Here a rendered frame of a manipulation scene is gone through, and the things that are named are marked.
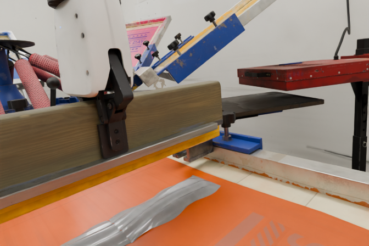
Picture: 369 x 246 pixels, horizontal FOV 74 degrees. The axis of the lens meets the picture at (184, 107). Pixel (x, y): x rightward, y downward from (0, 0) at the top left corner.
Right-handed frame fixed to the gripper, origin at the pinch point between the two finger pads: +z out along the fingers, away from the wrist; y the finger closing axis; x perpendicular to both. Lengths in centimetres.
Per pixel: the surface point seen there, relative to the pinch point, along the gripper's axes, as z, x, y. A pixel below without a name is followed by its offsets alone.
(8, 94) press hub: -2, 2, -88
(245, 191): 13.8, 19.5, 6.0
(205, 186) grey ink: 13.3, 15.7, 0.4
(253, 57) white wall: -8, 200, -103
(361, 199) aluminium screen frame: 12.8, 25.8, 20.4
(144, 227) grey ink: 13.5, 3.0, 1.0
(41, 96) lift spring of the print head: -2, 7, -59
